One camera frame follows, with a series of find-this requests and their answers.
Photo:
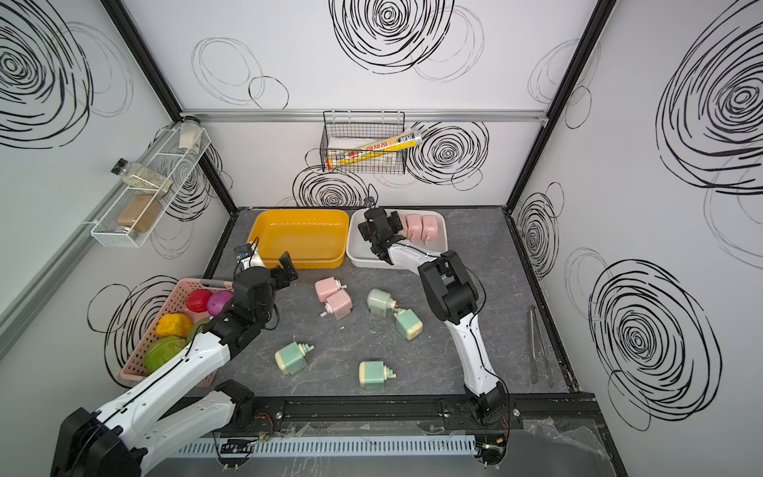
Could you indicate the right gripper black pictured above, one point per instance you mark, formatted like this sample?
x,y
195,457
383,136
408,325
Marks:
x,y
396,224

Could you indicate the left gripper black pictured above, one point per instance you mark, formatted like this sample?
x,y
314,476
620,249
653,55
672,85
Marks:
x,y
286,265

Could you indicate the white plastic tray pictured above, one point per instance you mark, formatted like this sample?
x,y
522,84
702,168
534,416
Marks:
x,y
359,251

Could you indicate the pink sharpener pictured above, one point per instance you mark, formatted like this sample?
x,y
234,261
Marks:
x,y
414,226
430,228
338,304
328,286

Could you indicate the yellow plastic tray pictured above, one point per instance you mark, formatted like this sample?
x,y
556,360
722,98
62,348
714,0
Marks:
x,y
315,239

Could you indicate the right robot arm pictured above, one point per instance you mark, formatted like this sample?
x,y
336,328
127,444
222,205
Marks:
x,y
454,297

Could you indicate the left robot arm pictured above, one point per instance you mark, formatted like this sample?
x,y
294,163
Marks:
x,y
133,433

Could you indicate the yellow toothpaste box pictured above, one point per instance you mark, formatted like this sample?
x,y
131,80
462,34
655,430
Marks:
x,y
372,149

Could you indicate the purple toy fruit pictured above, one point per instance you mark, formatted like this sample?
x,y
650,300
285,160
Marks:
x,y
217,301

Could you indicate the green sharpener round centre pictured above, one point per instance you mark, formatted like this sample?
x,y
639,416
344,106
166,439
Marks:
x,y
381,304

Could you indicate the green sharpener bottom left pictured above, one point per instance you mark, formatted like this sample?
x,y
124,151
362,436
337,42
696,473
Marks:
x,y
291,359

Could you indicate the red toy fruit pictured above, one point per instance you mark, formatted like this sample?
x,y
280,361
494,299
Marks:
x,y
198,300

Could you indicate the green sharpener centre right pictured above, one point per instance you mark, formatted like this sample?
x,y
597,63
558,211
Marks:
x,y
408,324

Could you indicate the yellow toy pepper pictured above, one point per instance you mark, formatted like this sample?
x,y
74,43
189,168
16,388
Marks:
x,y
174,324

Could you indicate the green sharpener bottom centre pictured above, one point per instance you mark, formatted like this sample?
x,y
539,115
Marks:
x,y
373,375

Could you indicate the green toy cabbage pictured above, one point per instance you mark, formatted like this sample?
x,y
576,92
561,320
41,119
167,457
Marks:
x,y
162,351

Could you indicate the brown block on shelf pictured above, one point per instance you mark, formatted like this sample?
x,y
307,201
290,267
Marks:
x,y
140,214

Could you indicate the glass jar on shelf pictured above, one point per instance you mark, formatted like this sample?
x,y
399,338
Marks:
x,y
190,134

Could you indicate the clear bottle on shelf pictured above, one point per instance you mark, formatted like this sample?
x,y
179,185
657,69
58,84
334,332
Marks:
x,y
142,178

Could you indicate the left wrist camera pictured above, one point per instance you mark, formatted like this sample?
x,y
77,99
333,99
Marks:
x,y
247,255

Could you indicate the black wire wall basket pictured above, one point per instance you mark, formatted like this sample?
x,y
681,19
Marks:
x,y
348,135

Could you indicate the white wire wall shelf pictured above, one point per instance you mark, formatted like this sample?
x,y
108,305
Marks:
x,y
187,200

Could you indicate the white slotted cable duct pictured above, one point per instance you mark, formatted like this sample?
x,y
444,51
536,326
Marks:
x,y
330,446

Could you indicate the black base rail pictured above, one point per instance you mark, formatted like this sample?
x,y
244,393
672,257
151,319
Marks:
x,y
451,412

